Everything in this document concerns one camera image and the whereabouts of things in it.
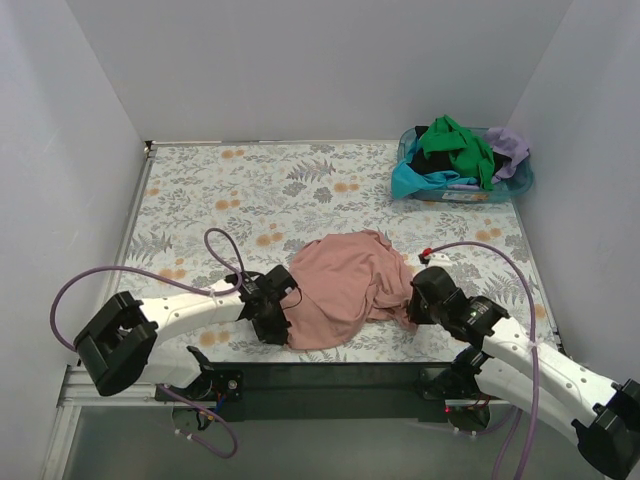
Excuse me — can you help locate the pink printed t shirt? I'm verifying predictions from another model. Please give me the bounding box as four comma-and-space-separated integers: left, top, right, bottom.
281, 230, 415, 350

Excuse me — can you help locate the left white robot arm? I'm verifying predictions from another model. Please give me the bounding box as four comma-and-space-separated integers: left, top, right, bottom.
73, 265, 299, 397

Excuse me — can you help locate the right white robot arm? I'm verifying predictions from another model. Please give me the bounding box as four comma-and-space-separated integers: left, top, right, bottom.
408, 267, 639, 479

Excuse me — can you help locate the floral patterned table mat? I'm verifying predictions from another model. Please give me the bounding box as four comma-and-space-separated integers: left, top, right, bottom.
119, 143, 557, 344

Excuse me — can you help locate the teal t shirt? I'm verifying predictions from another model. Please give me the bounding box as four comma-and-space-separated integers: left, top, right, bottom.
391, 161, 467, 199

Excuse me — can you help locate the black t shirt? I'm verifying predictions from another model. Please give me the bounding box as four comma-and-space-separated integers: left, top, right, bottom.
409, 148, 453, 175

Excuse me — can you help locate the teal plastic basket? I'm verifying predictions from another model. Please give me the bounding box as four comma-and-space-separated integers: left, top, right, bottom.
396, 127, 534, 204

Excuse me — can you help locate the green t shirt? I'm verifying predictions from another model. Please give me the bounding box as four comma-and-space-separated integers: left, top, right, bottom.
418, 115, 495, 191

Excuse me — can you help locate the lavender t shirt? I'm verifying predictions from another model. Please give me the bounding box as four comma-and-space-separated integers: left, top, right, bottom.
482, 127, 530, 184

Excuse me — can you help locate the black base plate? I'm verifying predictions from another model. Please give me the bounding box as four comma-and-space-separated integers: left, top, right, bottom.
154, 360, 513, 422

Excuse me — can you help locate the aluminium frame rail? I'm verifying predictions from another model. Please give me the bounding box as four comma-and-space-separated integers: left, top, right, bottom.
57, 363, 601, 409

